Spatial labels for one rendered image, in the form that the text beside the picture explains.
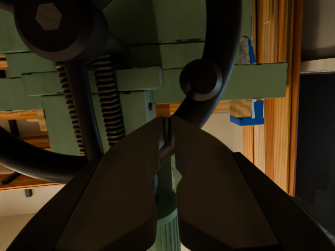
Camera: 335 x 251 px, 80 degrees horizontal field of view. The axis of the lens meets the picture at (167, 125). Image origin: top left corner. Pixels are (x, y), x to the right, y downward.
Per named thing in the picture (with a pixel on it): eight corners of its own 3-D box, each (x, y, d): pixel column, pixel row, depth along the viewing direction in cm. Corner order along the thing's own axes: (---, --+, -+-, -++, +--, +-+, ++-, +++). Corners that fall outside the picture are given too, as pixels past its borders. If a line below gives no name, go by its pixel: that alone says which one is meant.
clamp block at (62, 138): (148, 89, 26) (152, 156, 28) (156, 86, 39) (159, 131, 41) (35, 95, 26) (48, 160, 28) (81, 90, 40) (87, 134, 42)
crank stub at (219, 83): (173, 92, 11) (191, 48, 11) (173, 88, 17) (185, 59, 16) (214, 110, 11) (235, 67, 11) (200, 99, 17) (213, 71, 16)
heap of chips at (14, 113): (11, 109, 40) (13, 119, 40) (43, 103, 49) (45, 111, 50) (-23, 111, 40) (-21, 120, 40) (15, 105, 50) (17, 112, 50)
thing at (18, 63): (240, 39, 33) (239, 64, 34) (214, 54, 53) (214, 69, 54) (4, 53, 35) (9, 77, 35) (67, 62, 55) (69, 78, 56)
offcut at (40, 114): (59, 107, 38) (62, 129, 39) (64, 106, 41) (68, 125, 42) (36, 109, 38) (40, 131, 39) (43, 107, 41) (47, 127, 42)
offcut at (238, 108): (245, 96, 41) (244, 113, 41) (229, 97, 40) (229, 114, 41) (251, 97, 38) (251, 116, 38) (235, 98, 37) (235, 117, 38)
